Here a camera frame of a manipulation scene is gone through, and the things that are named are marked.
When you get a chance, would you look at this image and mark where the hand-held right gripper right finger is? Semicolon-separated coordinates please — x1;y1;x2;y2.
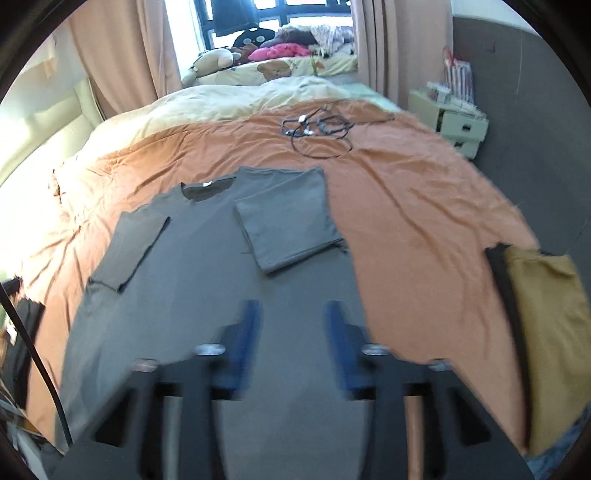
325;302;536;480

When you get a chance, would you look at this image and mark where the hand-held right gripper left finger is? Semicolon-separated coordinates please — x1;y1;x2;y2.
53;300;262;480

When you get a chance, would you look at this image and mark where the grey t-shirt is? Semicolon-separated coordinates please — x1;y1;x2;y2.
53;166;377;480

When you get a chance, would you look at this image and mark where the plain black folded garment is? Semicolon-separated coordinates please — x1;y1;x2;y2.
485;244;536;444

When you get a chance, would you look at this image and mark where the orange blanket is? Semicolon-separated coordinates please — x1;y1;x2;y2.
16;99;550;448

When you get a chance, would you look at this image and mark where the mustard brown folded garment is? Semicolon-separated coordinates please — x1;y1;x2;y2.
503;246;591;455

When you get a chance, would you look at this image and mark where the black folded garment white logo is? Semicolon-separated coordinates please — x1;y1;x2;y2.
0;298;45;407

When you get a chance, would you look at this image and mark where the blue patterned rug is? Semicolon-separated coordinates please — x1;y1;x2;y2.
526;438;583;478

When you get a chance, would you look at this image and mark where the cream duvet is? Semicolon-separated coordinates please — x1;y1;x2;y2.
90;76;402;139

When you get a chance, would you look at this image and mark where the pale green nightstand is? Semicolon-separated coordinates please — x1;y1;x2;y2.
409;88;489;160

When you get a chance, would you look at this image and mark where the bear print bedding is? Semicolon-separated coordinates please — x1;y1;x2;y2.
194;53;358;86

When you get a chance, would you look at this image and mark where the cream plush toy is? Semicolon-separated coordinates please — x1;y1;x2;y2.
181;47;243;88

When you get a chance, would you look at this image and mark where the cream headboard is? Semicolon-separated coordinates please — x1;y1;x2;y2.
0;76;107;185

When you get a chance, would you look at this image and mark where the pink plush toy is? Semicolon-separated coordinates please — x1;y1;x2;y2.
248;42;305;62

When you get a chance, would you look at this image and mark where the striped gift bag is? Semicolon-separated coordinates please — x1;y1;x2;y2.
443;46;476;104

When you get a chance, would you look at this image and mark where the black plush toy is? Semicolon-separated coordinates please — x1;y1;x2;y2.
232;25;276;49

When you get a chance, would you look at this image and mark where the floral cloth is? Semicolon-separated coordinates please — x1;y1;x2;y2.
309;24;358;56

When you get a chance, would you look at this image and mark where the pink curtain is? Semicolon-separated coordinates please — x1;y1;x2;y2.
69;0;183;121
351;0;455;112

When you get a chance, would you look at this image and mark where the black hanging coat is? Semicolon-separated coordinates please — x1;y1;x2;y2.
210;0;260;35

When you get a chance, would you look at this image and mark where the black framed window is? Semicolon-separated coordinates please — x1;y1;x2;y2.
194;0;354;51

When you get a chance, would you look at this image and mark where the right hand-held gripper cable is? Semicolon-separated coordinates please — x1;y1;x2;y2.
0;281;75;446

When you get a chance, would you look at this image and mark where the tangled black cable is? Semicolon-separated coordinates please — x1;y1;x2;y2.
281;104;398;160

